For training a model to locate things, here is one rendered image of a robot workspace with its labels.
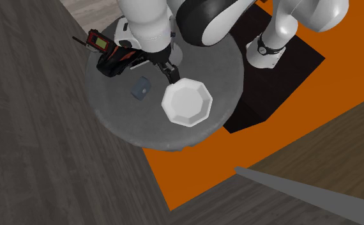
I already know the orange rug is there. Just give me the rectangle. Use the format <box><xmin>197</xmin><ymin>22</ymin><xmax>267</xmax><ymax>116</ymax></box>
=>
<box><xmin>142</xmin><ymin>0</ymin><xmax>364</xmax><ymax>212</ymax></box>

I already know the black and orange bag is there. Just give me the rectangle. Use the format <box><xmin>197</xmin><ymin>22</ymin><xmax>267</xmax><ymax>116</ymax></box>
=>
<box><xmin>96</xmin><ymin>45</ymin><xmax>146</xmax><ymax>79</ymax></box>

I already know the thin white stick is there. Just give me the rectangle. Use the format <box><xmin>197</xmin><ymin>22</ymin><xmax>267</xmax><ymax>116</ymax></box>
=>
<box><xmin>129</xmin><ymin>60</ymin><xmax>151</xmax><ymax>70</ymax></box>

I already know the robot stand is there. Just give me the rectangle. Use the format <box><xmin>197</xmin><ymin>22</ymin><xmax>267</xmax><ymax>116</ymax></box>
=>
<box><xmin>223</xmin><ymin>2</ymin><xmax>326</xmax><ymax>134</ymax></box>

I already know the red handheld radio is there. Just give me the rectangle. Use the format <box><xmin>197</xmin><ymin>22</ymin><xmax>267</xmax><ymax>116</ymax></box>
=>
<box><xmin>72</xmin><ymin>29</ymin><xmax>119</xmax><ymax>54</ymax></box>

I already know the white octagonal bowl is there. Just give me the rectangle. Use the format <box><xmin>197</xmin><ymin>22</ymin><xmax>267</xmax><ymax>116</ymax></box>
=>
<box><xmin>161</xmin><ymin>77</ymin><xmax>213</xmax><ymax>128</ymax></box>

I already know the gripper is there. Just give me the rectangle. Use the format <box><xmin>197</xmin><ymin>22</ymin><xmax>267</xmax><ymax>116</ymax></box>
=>
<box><xmin>144</xmin><ymin>46</ymin><xmax>181</xmax><ymax>85</ymax></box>

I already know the round grey table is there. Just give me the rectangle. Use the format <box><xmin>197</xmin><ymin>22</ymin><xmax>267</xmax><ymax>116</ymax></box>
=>
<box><xmin>84</xmin><ymin>16</ymin><xmax>245</xmax><ymax>152</ymax></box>

